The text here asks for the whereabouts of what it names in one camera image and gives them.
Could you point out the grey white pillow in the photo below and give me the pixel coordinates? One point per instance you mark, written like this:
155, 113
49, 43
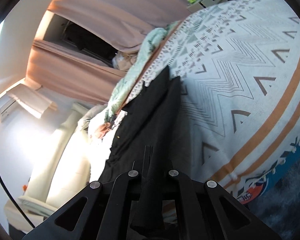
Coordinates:
83, 122

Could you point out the mint green duvet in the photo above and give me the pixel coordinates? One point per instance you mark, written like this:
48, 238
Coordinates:
124, 86

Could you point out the patterned white bedspread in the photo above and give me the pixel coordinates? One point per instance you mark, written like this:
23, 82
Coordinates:
239, 123

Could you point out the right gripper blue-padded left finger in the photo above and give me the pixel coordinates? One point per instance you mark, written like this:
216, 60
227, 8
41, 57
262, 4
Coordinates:
100, 210

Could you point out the cream padded headboard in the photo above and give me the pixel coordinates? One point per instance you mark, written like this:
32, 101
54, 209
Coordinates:
59, 173

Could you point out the right pink curtain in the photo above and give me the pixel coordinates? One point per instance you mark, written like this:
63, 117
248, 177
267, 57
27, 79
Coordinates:
121, 23

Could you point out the beige clothes pile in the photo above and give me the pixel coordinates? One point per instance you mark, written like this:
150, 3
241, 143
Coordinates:
123, 61

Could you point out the orange crumpled cloth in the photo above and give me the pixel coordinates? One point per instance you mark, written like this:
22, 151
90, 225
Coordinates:
103, 130

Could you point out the large black jacket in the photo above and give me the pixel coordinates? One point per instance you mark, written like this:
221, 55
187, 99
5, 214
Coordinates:
145, 197

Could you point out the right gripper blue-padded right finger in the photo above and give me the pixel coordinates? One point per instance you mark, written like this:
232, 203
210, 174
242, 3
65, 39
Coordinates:
207, 211

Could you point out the left pink curtain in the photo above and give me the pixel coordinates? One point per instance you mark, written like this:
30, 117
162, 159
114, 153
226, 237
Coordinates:
71, 73

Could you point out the pink curtain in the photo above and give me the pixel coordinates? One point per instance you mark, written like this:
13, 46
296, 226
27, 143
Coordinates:
121, 23
71, 73

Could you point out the hanging cream garment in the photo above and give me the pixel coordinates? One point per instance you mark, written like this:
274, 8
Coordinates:
32, 101

